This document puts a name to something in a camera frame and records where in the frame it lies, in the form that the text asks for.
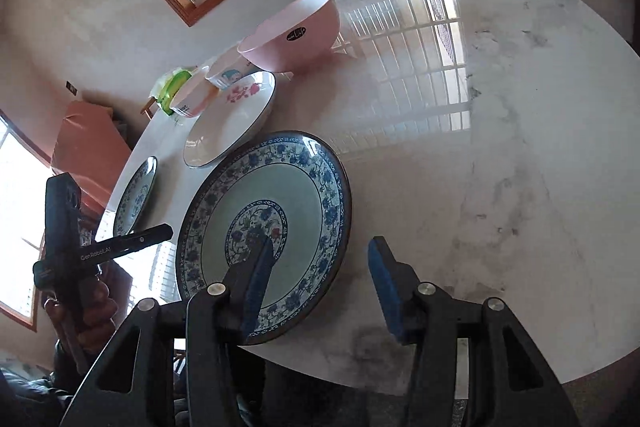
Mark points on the green tissue pack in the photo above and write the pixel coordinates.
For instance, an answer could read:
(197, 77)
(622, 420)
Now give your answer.
(166, 87)

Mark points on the side window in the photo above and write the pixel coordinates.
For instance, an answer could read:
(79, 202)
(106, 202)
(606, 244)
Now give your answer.
(23, 187)

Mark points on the large blue floral plate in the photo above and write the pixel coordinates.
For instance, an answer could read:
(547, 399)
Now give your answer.
(289, 186)

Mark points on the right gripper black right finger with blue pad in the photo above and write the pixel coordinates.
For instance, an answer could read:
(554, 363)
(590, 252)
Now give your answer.
(510, 381)

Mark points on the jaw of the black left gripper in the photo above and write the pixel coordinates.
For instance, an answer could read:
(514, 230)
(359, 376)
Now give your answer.
(122, 245)

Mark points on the small blue floral plate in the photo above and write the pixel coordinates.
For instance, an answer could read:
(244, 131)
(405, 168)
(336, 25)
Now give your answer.
(135, 197)

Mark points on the orange cloth covered furniture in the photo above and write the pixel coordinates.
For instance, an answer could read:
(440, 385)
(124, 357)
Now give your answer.
(90, 148)

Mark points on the light wooden chair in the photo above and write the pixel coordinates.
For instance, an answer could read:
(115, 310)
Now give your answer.
(147, 108)

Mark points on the black wall switch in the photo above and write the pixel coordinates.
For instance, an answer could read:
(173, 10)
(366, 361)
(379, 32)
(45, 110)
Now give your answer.
(71, 88)

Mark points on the white bowl cartoon print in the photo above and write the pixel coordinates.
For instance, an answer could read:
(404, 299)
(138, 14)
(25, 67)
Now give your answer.
(227, 68)

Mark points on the white bowl pink stripe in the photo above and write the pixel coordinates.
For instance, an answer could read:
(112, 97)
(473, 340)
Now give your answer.
(195, 95)

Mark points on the large pink bowl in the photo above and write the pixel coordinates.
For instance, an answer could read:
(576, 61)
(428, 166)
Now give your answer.
(293, 38)

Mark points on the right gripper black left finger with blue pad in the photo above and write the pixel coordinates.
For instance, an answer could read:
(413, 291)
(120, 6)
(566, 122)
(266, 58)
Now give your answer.
(131, 383)

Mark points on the person's left hand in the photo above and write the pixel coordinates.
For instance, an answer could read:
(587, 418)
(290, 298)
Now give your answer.
(98, 326)

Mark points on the white plate pink flowers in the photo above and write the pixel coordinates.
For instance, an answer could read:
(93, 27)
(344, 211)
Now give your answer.
(231, 119)

